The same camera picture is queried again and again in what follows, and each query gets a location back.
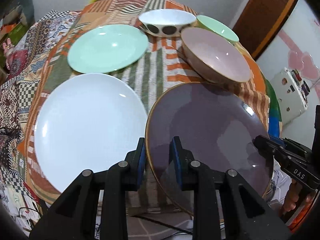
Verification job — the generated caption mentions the purple plate gold rim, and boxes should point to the purple plate gold rim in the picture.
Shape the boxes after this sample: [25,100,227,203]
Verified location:
[145,82,273,213]

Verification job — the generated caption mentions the white plate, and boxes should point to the white plate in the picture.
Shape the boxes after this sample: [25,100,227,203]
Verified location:
[34,74,147,192]

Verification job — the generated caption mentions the pink bowl gold rim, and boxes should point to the pink bowl gold rim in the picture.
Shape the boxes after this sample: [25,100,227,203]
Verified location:
[181,27,252,84]

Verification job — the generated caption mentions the mint green bowl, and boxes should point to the mint green bowl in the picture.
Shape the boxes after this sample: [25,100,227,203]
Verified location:
[196,15,239,43]

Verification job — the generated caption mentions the white bowl black dots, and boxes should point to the white bowl black dots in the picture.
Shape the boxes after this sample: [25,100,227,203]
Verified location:
[138,9,196,37]

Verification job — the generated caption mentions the mint green plate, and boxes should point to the mint green plate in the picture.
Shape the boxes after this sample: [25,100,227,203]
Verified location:
[67,24,149,74]

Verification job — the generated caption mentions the person's right hand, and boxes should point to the person's right hand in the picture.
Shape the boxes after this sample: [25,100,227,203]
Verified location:
[279,179,300,216]

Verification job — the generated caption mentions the white box with stickers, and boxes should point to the white box with stickers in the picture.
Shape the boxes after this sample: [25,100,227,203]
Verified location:
[270,68,308,126]

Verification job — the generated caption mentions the patterned checkered quilt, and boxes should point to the patterned checkered quilt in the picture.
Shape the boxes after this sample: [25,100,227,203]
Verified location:
[1,10,84,217]

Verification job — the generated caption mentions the wooden door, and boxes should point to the wooden door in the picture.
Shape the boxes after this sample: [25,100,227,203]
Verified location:
[233,0,298,60]

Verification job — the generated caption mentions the striped patchwork blanket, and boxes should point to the striped patchwork blanket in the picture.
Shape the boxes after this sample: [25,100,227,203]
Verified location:
[23,0,283,215]

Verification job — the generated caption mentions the pink rabbit toy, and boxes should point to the pink rabbit toy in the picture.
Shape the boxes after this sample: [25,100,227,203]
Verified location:
[2,38,14,57]

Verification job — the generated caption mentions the green cardboard box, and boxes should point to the green cardboard box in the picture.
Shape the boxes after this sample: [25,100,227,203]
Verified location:
[1,23,28,46]

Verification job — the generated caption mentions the green plush pillow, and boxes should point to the green plush pillow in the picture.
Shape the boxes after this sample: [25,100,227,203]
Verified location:
[12,0,35,27]

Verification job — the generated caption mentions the black cable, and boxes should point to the black cable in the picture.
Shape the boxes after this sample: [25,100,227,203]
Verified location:
[130,214,194,235]

